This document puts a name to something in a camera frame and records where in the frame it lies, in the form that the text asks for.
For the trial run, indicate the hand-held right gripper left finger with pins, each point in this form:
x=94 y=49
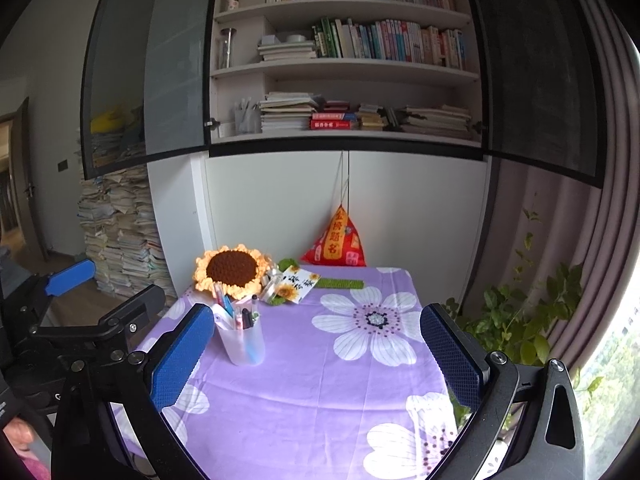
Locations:
x=180 y=360

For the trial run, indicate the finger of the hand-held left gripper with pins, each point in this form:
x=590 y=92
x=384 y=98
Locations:
x=135 y=310
x=70 y=277

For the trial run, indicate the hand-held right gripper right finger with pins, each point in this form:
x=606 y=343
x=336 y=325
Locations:
x=450 y=355

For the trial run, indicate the translucent plastic cup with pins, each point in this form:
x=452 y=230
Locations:
x=242 y=347

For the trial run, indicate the pink checked pen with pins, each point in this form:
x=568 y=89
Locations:
x=218 y=292

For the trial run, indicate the black pen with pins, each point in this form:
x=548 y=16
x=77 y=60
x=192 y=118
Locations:
x=246 y=317

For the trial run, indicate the person's left forearm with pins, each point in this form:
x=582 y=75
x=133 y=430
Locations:
x=17 y=440

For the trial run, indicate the tall pile of books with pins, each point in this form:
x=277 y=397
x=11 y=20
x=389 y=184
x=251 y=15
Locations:
x=125 y=240

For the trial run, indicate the green potted plant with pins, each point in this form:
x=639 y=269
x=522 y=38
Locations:
x=525 y=320

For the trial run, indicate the crochet sunflower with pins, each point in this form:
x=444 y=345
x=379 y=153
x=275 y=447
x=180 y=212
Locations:
x=230 y=267

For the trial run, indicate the wooden door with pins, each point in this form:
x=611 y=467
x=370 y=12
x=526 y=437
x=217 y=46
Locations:
x=20 y=185

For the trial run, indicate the white ribbon bow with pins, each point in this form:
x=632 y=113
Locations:
x=274 y=285

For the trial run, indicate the purple floral tablecloth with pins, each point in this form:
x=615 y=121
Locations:
x=310 y=400

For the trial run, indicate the sunflower greeting card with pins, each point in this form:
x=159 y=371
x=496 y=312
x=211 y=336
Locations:
x=295 y=285

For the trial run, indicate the red triangular pouch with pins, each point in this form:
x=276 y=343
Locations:
x=335 y=242

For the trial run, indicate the yellow plush toy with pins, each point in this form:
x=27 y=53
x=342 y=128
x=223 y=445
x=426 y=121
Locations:
x=107 y=120

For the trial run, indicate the window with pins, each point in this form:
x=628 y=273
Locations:
x=620 y=360

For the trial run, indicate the white bookshelf cabinet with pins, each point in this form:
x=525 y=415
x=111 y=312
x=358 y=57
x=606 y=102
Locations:
x=275 y=200

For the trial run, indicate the mauve curtain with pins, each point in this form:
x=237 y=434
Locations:
x=600 y=210

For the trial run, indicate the clear pen holder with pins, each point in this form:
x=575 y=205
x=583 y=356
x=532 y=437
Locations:
x=247 y=120

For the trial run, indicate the stack of magazines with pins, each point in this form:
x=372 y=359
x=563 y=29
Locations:
x=435 y=122

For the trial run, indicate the grey glass cabinet door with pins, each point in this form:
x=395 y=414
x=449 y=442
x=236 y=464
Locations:
x=170 y=60

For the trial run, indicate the small stack of paperbacks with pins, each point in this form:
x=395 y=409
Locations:
x=372 y=120

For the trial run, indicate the thick stack of workbooks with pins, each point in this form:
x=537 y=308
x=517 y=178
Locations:
x=287 y=115

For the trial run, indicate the stack of red books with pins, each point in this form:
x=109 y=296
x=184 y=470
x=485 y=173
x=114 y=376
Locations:
x=332 y=125

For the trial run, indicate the tall glass jar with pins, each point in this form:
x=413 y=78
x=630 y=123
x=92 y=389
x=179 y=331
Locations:
x=226 y=50

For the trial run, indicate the dark glass cabinet door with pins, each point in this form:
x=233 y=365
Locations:
x=540 y=70

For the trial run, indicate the flat stack of white books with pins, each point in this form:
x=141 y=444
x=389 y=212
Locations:
x=287 y=52

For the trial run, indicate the small grey box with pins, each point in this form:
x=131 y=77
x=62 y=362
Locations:
x=270 y=40

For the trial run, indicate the long row of upright books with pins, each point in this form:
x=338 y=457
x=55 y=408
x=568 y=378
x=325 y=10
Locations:
x=390 y=42

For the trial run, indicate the black wall switch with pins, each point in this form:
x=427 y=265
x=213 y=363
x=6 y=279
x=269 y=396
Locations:
x=63 y=165

